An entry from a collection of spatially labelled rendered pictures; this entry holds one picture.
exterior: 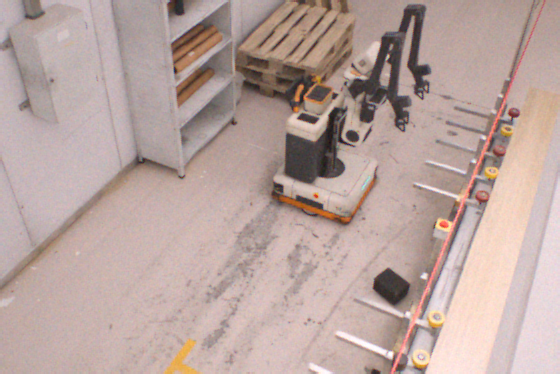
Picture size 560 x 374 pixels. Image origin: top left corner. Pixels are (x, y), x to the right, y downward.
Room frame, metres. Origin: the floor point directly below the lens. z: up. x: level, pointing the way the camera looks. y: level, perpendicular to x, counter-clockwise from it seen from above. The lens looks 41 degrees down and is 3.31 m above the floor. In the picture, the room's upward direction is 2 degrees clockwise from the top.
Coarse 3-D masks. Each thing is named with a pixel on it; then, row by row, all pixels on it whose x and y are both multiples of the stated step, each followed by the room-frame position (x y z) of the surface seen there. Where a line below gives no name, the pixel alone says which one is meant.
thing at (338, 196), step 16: (336, 160) 3.75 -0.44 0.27; (352, 160) 3.74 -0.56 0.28; (368, 160) 3.75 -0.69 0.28; (288, 176) 3.52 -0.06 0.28; (320, 176) 3.53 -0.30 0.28; (336, 176) 3.54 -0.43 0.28; (352, 176) 3.55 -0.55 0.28; (368, 176) 3.59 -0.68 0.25; (272, 192) 3.52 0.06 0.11; (288, 192) 3.45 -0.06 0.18; (304, 192) 3.40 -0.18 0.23; (320, 192) 3.36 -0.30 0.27; (336, 192) 3.36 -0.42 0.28; (352, 192) 3.36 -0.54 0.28; (304, 208) 3.39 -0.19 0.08; (320, 208) 3.33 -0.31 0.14; (336, 208) 3.28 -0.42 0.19; (352, 208) 3.28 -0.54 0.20
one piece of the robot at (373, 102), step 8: (384, 88) 3.61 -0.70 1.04; (368, 96) 3.45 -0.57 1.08; (376, 96) 3.51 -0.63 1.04; (384, 96) 3.51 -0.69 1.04; (360, 104) 3.45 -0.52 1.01; (368, 104) 3.41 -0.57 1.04; (376, 104) 3.41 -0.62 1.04; (368, 112) 3.41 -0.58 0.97; (360, 120) 3.43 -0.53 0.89; (368, 120) 3.40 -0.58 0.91
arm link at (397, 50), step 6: (396, 42) 3.22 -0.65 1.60; (396, 48) 3.21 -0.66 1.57; (402, 48) 3.25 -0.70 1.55; (396, 54) 3.24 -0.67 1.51; (396, 60) 3.24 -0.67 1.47; (396, 66) 3.24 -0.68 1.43; (390, 72) 3.25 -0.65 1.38; (396, 72) 3.23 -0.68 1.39; (390, 78) 3.25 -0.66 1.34; (396, 78) 3.23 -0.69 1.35; (390, 84) 3.24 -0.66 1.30; (396, 84) 3.23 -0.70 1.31; (390, 90) 3.23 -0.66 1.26; (396, 90) 3.24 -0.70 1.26
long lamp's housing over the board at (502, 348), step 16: (544, 176) 1.14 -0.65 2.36; (544, 192) 1.06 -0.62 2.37; (544, 208) 1.00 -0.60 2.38; (528, 224) 0.98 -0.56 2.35; (528, 240) 0.91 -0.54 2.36; (528, 256) 0.86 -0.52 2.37; (528, 272) 0.80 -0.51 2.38; (512, 288) 0.79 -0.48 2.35; (512, 304) 0.74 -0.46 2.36; (512, 320) 0.69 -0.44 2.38; (496, 336) 0.68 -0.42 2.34; (512, 336) 0.65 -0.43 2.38; (496, 352) 0.63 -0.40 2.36; (496, 368) 0.59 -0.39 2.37
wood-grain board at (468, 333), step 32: (544, 96) 3.80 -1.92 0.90; (544, 128) 3.39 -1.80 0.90; (512, 160) 3.03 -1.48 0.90; (544, 160) 3.04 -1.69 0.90; (512, 192) 2.72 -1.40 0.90; (480, 224) 2.44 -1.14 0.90; (512, 224) 2.45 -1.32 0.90; (480, 256) 2.19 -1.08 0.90; (512, 256) 2.20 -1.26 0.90; (480, 288) 1.97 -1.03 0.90; (448, 320) 1.77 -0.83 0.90; (480, 320) 1.78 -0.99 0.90; (448, 352) 1.59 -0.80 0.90; (480, 352) 1.60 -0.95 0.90
